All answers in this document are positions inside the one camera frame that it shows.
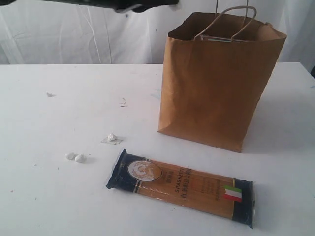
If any white backdrop curtain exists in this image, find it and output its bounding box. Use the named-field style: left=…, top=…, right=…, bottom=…
left=0, top=0, right=315, bottom=71

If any spaghetti packet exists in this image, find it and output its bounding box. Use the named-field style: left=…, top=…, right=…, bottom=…
left=106, top=150, right=255, bottom=228

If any large brown paper bag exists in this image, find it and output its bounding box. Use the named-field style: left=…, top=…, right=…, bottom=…
left=158, top=10, right=286, bottom=152

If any torn white paper scrap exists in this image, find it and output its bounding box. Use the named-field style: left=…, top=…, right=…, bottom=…
left=119, top=98, right=128, bottom=107

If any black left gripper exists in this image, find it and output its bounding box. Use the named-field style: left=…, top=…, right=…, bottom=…
left=55, top=0, right=179, bottom=13

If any white putty lump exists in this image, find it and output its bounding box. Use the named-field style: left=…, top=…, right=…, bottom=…
left=65, top=152, right=77, bottom=160
left=101, top=132, right=123, bottom=145
left=74, top=154, right=86, bottom=163

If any white putty lump on tape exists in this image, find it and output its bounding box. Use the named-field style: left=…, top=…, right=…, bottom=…
left=101, top=132, right=123, bottom=145

